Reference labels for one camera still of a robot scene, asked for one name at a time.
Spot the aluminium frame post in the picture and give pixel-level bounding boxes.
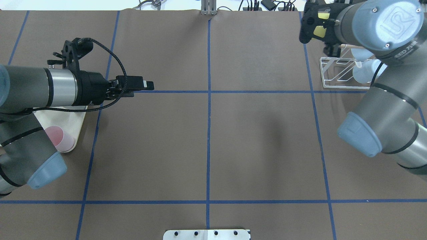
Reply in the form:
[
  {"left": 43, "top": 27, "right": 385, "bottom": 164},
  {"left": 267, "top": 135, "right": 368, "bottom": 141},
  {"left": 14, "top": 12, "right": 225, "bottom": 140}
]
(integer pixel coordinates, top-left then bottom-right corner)
[{"left": 200, "top": 0, "right": 218, "bottom": 15}]

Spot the wooden rack handle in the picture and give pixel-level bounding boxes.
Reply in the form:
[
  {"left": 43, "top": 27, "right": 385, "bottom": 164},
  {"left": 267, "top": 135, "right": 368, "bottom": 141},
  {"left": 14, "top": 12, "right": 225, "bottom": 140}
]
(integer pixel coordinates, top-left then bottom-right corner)
[{"left": 340, "top": 44, "right": 364, "bottom": 49}]

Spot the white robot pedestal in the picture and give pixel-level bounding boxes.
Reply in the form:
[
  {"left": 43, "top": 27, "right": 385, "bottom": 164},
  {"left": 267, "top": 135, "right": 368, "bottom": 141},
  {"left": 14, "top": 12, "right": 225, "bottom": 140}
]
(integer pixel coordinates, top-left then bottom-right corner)
[{"left": 163, "top": 229, "right": 251, "bottom": 240}]

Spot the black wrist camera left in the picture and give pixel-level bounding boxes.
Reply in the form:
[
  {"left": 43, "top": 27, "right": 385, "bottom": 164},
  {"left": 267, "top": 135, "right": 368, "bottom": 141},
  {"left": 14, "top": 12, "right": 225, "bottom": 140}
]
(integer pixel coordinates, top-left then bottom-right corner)
[{"left": 47, "top": 38, "right": 93, "bottom": 73}]

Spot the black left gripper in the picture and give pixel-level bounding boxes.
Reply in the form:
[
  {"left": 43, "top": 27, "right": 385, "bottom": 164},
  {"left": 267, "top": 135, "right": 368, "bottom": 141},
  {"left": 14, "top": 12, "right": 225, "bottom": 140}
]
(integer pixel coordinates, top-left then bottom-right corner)
[{"left": 76, "top": 70, "right": 155, "bottom": 106}]

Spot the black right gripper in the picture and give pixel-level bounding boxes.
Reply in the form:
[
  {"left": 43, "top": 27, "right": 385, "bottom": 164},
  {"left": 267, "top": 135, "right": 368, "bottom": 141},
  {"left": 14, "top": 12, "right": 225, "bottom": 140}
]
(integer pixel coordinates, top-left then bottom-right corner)
[{"left": 323, "top": 43, "right": 341, "bottom": 57}]

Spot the pink plastic cup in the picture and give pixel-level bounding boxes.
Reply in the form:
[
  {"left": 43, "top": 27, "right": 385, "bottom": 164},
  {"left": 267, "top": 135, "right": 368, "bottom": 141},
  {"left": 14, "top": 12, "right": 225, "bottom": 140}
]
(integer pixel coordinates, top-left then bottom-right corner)
[{"left": 44, "top": 126, "right": 76, "bottom": 152}]

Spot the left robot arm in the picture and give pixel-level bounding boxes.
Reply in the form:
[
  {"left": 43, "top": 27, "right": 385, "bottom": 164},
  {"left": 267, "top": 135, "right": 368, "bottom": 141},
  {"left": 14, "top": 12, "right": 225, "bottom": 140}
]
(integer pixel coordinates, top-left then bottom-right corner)
[{"left": 1, "top": 65, "right": 154, "bottom": 197}]

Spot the cream plastic tray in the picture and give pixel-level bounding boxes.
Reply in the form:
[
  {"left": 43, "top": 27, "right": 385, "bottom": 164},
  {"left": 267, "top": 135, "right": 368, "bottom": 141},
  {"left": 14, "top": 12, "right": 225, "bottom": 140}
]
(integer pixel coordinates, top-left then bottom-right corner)
[{"left": 34, "top": 106, "right": 87, "bottom": 148}]

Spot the yellow plastic cup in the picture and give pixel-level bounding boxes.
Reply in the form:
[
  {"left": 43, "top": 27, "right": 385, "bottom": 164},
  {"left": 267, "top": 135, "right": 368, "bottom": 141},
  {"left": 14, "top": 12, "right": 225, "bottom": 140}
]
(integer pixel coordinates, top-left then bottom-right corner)
[{"left": 314, "top": 12, "right": 330, "bottom": 38}]

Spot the light blue cup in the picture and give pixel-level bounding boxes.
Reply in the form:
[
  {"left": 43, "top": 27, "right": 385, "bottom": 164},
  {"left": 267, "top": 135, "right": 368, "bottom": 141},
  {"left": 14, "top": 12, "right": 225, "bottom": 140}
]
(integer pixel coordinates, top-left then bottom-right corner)
[
  {"left": 352, "top": 59, "right": 387, "bottom": 84},
  {"left": 351, "top": 48, "right": 374, "bottom": 62}
]

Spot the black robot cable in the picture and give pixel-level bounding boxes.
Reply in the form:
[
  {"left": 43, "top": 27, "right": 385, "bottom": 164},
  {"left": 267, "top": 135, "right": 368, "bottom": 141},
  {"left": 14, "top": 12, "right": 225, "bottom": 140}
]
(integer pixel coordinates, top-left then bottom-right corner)
[{"left": 20, "top": 37, "right": 128, "bottom": 115}]

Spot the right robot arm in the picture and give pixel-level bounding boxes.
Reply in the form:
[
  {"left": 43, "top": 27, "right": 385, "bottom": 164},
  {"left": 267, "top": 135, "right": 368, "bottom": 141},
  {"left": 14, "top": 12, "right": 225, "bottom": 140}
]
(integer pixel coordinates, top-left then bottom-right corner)
[{"left": 334, "top": 0, "right": 427, "bottom": 180}]

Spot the black usb hub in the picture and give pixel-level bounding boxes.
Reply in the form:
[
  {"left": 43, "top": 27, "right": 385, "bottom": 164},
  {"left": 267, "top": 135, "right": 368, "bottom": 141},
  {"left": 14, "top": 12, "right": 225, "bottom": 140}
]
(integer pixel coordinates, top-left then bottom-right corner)
[{"left": 261, "top": 0, "right": 277, "bottom": 11}]

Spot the white wire cup rack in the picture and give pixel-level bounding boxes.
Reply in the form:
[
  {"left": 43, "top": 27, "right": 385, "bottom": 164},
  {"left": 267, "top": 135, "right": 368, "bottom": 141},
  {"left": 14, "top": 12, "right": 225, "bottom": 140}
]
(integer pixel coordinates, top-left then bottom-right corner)
[{"left": 319, "top": 57, "right": 370, "bottom": 90}]

